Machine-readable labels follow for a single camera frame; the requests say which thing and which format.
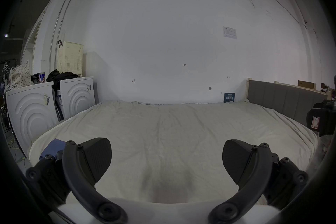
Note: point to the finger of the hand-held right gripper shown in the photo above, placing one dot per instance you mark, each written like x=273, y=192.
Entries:
x=321, y=118

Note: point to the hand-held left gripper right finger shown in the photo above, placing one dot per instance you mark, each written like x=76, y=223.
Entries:
x=252, y=165

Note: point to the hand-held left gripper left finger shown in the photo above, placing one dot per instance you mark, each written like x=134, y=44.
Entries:
x=78, y=165

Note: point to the blue garment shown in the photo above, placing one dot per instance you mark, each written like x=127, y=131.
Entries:
x=53, y=148

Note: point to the grey padded headboard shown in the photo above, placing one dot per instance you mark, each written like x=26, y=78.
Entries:
x=283, y=98

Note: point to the white washing machine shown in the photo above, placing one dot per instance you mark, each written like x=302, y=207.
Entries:
x=76, y=98
x=30, y=112

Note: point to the dark blue card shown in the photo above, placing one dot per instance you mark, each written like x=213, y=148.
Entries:
x=229, y=97

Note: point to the bed with beige sheet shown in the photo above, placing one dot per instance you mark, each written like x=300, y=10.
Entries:
x=168, y=133

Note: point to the cream perforated laundry basket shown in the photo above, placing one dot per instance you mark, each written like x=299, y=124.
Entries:
x=69, y=57

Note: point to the spotted white bag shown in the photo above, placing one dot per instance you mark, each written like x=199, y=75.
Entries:
x=19, y=74

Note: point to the paper sheet on wall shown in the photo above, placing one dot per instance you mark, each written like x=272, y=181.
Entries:
x=229, y=32

